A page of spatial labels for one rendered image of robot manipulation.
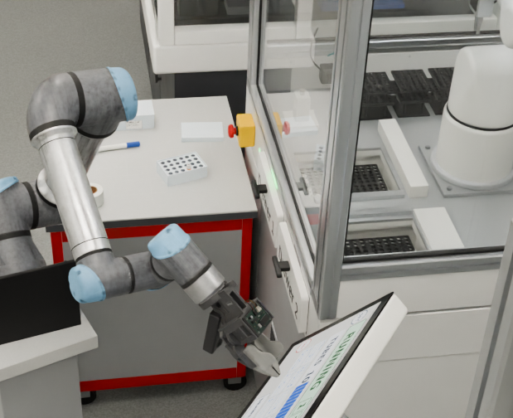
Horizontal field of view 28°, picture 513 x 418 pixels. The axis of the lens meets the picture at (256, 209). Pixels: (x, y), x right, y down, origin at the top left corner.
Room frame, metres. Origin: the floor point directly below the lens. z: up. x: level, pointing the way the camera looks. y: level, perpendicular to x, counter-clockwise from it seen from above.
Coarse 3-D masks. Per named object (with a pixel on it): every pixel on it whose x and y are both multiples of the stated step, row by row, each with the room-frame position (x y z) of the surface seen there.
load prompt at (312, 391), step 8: (352, 328) 1.43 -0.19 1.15; (360, 328) 1.41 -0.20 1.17; (344, 336) 1.42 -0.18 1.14; (352, 336) 1.39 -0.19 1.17; (344, 344) 1.38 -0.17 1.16; (336, 352) 1.36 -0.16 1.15; (328, 360) 1.35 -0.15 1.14; (336, 360) 1.33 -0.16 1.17; (328, 368) 1.32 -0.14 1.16; (320, 376) 1.31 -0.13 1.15; (312, 384) 1.29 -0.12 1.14; (320, 384) 1.27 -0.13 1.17; (304, 392) 1.28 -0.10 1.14; (312, 392) 1.25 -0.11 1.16; (304, 400) 1.24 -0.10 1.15; (296, 408) 1.23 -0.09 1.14; (304, 408) 1.21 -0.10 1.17; (288, 416) 1.22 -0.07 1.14; (296, 416) 1.20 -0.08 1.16
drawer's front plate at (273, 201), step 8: (264, 152) 2.34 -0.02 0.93; (264, 160) 2.30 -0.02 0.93; (264, 168) 2.26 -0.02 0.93; (264, 176) 2.24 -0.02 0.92; (272, 176) 2.23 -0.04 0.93; (272, 184) 2.19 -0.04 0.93; (272, 192) 2.16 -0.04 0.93; (272, 200) 2.13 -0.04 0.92; (264, 208) 2.22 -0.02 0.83; (272, 208) 2.13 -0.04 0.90; (280, 208) 2.09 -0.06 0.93; (272, 216) 2.12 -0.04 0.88; (280, 216) 2.07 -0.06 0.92; (272, 224) 2.12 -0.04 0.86
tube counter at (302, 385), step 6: (312, 372) 1.34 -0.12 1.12; (306, 378) 1.34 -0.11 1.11; (300, 384) 1.33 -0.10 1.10; (306, 384) 1.31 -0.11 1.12; (294, 390) 1.32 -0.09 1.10; (300, 390) 1.30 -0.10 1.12; (294, 396) 1.29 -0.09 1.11; (288, 402) 1.28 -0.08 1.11; (294, 402) 1.26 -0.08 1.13; (282, 408) 1.27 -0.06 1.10; (288, 408) 1.25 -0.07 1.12; (282, 414) 1.25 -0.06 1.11
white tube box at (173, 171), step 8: (192, 152) 2.52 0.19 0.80; (160, 160) 2.47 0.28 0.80; (168, 160) 2.48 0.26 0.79; (176, 160) 2.49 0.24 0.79; (184, 160) 2.48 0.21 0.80; (192, 160) 2.48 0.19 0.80; (200, 160) 2.48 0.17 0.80; (160, 168) 2.44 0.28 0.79; (168, 168) 2.43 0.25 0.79; (176, 168) 2.44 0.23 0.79; (184, 168) 2.44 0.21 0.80; (192, 168) 2.44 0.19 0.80; (200, 168) 2.44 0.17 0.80; (160, 176) 2.44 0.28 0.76; (168, 176) 2.39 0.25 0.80; (176, 176) 2.41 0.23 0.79; (184, 176) 2.42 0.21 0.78; (192, 176) 2.43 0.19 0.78; (200, 176) 2.44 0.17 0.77; (168, 184) 2.39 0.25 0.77; (176, 184) 2.41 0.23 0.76
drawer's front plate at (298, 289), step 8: (280, 224) 2.03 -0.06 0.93; (280, 232) 2.01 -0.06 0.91; (288, 232) 2.00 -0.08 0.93; (280, 240) 2.01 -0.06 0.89; (288, 240) 1.97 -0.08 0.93; (288, 248) 1.94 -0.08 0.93; (280, 256) 2.00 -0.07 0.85; (288, 256) 1.91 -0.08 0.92; (296, 256) 1.91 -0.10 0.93; (296, 264) 1.88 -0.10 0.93; (288, 272) 1.90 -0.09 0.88; (296, 272) 1.85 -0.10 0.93; (296, 280) 1.82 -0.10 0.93; (288, 288) 1.89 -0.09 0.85; (296, 288) 1.81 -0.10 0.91; (304, 288) 1.79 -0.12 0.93; (288, 296) 1.88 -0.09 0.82; (296, 296) 1.81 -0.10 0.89; (304, 296) 1.77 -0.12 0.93; (304, 304) 1.76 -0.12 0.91; (304, 312) 1.76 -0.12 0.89; (296, 320) 1.79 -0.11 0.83; (304, 320) 1.76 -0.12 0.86; (304, 328) 1.76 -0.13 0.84
